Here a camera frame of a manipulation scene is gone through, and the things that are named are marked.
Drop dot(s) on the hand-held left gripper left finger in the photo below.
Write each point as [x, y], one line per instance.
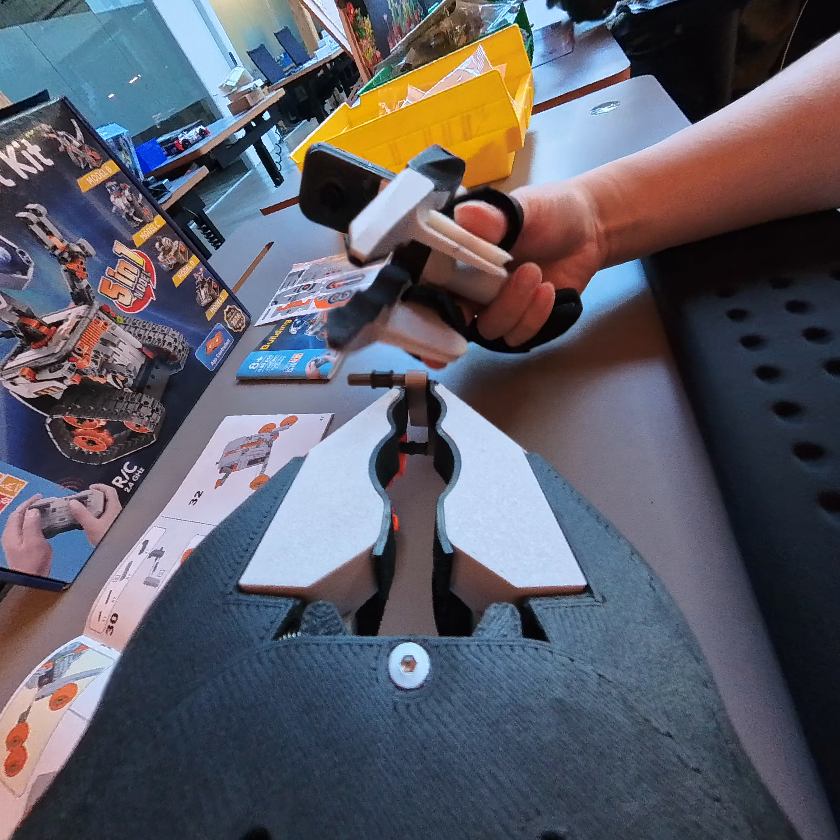
[315, 525]

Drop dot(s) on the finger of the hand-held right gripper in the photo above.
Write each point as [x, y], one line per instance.
[394, 216]
[426, 338]

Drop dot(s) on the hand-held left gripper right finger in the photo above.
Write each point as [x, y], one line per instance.
[505, 525]

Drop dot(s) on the grey toy beam with gears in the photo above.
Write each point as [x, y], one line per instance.
[420, 407]

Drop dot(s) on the dark toy axle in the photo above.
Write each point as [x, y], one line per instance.
[367, 379]

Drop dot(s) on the person's right forearm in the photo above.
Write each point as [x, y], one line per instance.
[722, 151]

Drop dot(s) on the long background desk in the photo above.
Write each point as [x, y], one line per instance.
[229, 121]

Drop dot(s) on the person's right hand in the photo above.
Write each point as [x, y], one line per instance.
[558, 236]

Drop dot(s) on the yellow storage bin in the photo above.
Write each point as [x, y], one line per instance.
[426, 131]

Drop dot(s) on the toy sticker sheet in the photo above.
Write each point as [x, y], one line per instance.
[295, 289]

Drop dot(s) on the open white instruction manual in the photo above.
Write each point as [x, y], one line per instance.
[216, 472]

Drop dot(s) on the small cardboard box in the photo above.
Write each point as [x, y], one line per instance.
[246, 98]

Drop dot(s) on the blue office chair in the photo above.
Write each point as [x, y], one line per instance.
[292, 46]
[261, 62]

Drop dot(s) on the red white toy car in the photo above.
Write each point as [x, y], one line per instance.
[187, 138]

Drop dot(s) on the blue instruction booklet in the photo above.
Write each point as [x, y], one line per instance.
[275, 358]

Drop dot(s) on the clear plastic parts bag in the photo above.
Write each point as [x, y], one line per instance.
[453, 72]

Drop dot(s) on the dark flower-print toy box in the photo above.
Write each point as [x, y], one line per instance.
[367, 26]

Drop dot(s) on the blue storage crate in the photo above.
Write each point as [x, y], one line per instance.
[149, 154]

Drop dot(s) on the grey laptop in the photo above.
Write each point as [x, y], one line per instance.
[577, 131]

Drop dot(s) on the small blue toy box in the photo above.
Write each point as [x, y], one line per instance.
[124, 148]

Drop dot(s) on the blue robot kit box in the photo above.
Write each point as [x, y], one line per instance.
[98, 328]

